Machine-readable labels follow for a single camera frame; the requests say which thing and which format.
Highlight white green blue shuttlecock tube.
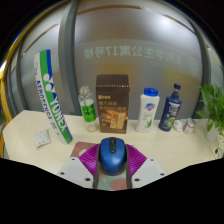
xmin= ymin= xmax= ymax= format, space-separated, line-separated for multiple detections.
xmin=33 ymin=49 xmax=74 ymax=146

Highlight brown cardboard box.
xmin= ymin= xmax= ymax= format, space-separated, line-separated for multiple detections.
xmin=95 ymin=74 xmax=131 ymax=135

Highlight pastel patchwork mouse pad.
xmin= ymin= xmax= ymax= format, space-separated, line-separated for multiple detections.
xmin=69 ymin=141 xmax=129 ymax=192

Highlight blue and black computer mouse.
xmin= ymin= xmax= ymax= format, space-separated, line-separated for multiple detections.
xmin=97 ymin=136 xmax=128 ymax=176

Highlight crumpled white tissue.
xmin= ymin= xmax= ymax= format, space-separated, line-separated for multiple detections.
xmin=172 ymin=119 xmax=185 ymax=132

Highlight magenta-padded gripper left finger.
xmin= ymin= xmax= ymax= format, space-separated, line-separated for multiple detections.
xmin=57 ymin=143 xmax=101 ymax=190

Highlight small white jar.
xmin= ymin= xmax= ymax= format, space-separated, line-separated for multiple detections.
xmin=182 ymin=117 xmax=197 ymax=135

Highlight clear bottle with green label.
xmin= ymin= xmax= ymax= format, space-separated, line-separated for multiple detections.
xmin=77 ymin=85 xmax=99 ymax=133

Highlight white bottle with blue cap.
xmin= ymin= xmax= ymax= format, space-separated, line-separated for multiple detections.
xmin=135 ymin=87 xmax=161 ymax=134

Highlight small white dotted packet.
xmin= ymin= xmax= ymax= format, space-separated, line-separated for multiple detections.
xmin=34 ymin=128 xmax=52 ymax=149

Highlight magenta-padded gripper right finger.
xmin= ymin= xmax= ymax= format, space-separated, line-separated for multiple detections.
xmin=125 ymin=143 xmax=167 ymax=190

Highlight green plant in white pot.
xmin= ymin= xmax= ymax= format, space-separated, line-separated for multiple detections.
xmin=194 ymin=83 xmax=224 ymax=158

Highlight dark blue pump bottle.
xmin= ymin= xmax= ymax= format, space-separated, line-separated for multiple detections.
xmin=158 ymin=82 xmax=183 ymax=133

